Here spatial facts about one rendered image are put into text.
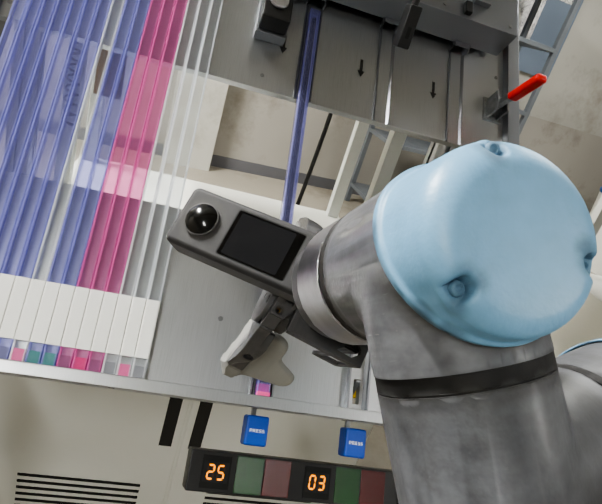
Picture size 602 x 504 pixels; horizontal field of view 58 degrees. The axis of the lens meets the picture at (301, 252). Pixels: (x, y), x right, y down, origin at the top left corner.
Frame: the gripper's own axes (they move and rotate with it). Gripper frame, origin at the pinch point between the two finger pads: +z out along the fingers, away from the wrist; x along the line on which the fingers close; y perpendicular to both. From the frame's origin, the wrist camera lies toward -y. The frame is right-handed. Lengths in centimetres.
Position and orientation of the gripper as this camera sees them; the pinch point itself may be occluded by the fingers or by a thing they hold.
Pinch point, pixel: (255, 296)
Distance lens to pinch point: 51.7
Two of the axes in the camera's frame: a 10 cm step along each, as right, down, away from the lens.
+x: 4.3, -8.6, 2.8
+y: 8.6, 4.8, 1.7
